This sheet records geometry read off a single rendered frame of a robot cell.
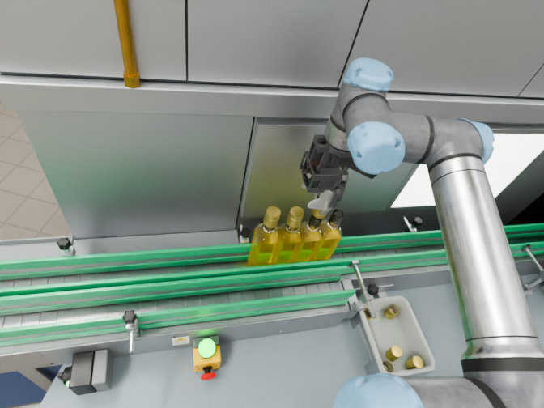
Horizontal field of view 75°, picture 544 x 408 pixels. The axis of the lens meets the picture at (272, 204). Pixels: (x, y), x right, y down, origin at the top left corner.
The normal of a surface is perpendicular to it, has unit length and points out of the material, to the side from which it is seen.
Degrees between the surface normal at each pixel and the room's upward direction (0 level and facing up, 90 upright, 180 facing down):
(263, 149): 90
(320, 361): 0
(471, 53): 90
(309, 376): 0
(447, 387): 42
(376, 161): 90
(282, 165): 90
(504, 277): 15
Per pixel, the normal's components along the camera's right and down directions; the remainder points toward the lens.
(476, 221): -0.29, -0.44
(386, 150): 0.01, 0.78
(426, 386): 0.10, -0.98
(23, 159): 0.18, -0.63
